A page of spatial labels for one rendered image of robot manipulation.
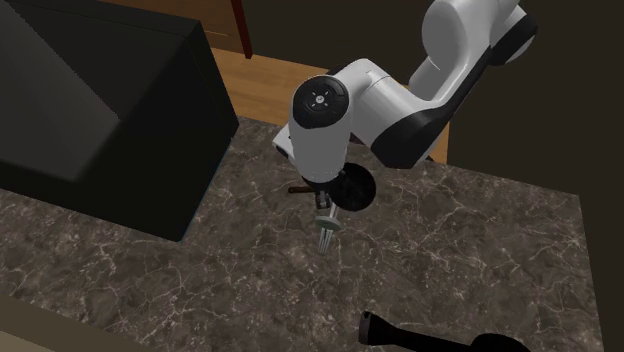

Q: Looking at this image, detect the silver fork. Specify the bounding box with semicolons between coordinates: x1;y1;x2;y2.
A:
317;203;341;256

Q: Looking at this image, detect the black bottle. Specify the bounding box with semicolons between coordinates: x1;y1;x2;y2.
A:
357;310;534;352

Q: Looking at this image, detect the large black box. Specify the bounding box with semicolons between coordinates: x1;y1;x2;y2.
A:
0;0;241;243

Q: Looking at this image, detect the black pan with brown handle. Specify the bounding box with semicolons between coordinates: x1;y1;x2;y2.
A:
286;162;378;213

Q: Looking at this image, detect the dark red wooden post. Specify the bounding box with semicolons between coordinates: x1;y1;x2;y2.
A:
229;0;255;61

